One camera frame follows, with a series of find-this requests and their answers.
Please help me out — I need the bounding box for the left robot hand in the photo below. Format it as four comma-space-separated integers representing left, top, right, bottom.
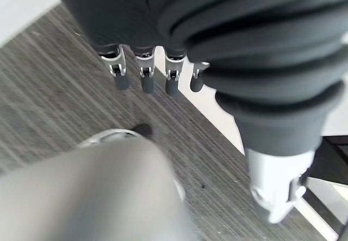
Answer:
47, 0, 348, 224

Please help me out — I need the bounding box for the silver robot leg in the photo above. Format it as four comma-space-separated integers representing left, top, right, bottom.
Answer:
0, 128, 202, 241

